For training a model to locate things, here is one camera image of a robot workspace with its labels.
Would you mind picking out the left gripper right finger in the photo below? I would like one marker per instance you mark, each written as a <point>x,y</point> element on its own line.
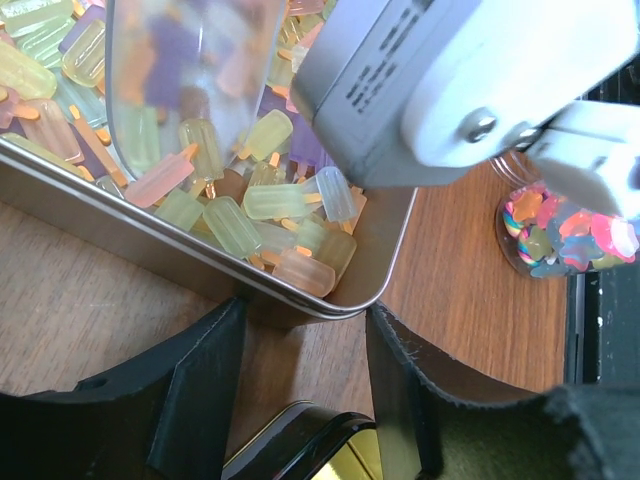
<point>438,418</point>

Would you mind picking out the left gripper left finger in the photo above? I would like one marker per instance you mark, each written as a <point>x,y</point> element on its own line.
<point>163,414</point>

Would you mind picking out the silver tin of gummies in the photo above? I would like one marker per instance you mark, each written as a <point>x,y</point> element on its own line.
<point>283,221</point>

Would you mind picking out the clear plastic scoop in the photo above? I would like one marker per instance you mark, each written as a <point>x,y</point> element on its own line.
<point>184,80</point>

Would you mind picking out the glass goblet jar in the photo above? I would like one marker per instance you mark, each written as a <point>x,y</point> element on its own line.
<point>542,234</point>

